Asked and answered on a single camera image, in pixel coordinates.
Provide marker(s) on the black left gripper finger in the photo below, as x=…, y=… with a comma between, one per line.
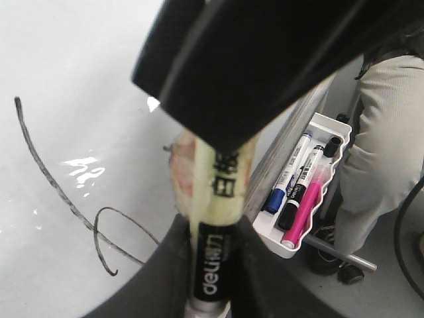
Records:
x=225, y=69

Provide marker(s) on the black white whiteboard marker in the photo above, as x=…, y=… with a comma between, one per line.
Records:
x=220, y=183

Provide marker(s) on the blue whiteboard marker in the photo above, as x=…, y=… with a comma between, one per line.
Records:
x=281, y=188

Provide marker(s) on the black whiteboard marker in tray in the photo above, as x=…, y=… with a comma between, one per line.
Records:
x=287, y=215

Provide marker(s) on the white whiteboard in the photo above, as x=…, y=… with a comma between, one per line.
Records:
x=85, y=189

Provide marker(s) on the red magnet taped to marker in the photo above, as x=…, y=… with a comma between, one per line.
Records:
x=181, y=165

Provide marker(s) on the white plastic marker tray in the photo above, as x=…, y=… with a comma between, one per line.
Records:
x=322, y=129

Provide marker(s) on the black marker cap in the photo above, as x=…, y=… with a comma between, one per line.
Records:
x=332, y=146

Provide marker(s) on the pink highlighter marker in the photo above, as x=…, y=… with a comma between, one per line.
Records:
x=291, y=237

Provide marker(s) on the person in beige trousers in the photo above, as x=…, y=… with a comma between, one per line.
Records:
x=385, y=160

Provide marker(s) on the grey metal stand bar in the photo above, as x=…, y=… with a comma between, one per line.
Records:
x=328, y=260

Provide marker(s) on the black shoe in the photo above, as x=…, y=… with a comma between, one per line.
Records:
x=348, y=274

